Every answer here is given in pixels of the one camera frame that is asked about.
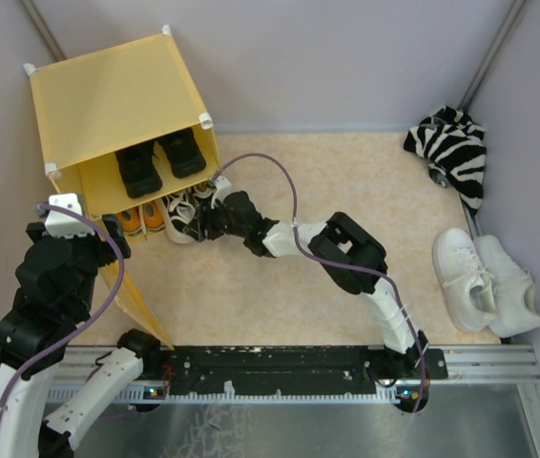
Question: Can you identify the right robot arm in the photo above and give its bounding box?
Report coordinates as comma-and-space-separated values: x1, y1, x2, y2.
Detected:
195, 191, 428, 378

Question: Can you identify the orange sneaker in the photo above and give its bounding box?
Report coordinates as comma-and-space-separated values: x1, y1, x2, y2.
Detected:
116, 207, 144, 237
139, 201, 165, 233

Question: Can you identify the yellow shoe cabinet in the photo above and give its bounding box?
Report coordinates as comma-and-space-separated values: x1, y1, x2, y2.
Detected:
25, 26, 220, 219

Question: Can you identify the black shoe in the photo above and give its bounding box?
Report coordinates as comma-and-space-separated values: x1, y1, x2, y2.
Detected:
114, 143, 163, 199
156, 128, 207, 178

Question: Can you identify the yellow cabinet door panel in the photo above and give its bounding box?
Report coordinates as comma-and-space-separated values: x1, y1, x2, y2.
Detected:
114, 269, 174, 350

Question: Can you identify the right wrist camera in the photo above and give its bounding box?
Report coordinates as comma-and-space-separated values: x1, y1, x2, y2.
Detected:
211, 175, 233, 208

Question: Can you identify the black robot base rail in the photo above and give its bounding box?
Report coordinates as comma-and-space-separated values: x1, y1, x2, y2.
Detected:
134, 345, 447, 413

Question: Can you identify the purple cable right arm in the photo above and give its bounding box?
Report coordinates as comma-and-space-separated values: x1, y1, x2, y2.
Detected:
210, 152, 431, 411

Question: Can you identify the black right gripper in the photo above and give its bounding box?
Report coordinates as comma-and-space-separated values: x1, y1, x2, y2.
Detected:
183, 196, 248, 243

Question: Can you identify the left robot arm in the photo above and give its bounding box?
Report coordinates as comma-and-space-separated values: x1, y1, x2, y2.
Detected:
0, 215, 131, 457

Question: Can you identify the zebra striped cloth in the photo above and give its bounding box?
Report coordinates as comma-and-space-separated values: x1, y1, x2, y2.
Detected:
403, 106, 487, 214

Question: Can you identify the black white sneaker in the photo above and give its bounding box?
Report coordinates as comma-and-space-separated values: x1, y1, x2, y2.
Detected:
160, 191, 196, 244
192, 183, 216, 199

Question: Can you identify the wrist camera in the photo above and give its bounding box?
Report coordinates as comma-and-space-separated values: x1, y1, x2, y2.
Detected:
35, 193, 95, 239
211, 175, 233, 208

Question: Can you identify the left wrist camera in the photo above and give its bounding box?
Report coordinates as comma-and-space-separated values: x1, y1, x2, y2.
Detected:
35, 193, 95, 239

